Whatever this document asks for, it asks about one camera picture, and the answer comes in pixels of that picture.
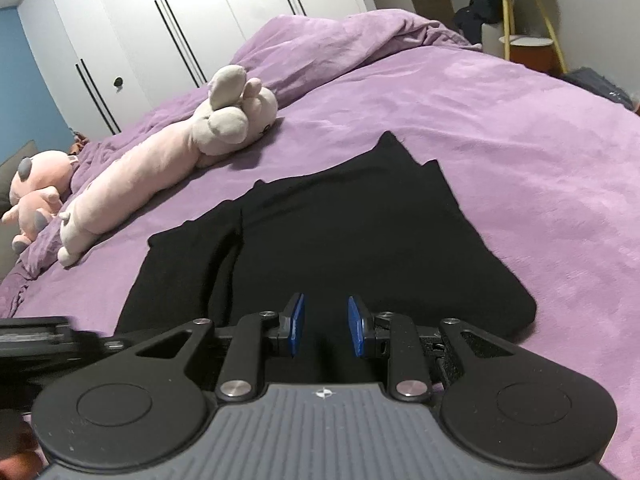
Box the dark grey quilted bag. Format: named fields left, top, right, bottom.
left=559, top=67, right=637, bottom=112

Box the orange round container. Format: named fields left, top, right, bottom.
left=507, top=36, right=557, bottom=74

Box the purple fleece blanket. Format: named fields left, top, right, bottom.
left=0, top=9, right=640, bottom=480

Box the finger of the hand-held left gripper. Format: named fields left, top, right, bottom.
left=75, top=332, right=137, bottom=362

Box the long pink plush toy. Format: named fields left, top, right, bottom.
left=57, top=64, right=280, bottom=267

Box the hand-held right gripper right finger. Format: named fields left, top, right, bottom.
left=347, top=295, right=507, bottom=403

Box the dark clothes pile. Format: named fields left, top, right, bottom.
left=454, top=0, right=504, bottom=40

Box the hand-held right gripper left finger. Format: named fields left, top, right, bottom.
left=134, top=292, right=307, bottom=402

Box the pink and grey plush toy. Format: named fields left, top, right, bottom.
left=0, top=150, right=76, bottom=254

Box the yellow-legged side table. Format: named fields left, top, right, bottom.
left=477, top=0, right=569, bottom=76

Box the white wardrobe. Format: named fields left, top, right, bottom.
left=16, top=0, right=377, bottom=137

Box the black long-sleeve sweater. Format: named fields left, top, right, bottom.
left=117, top=131, right=539, bottom=358

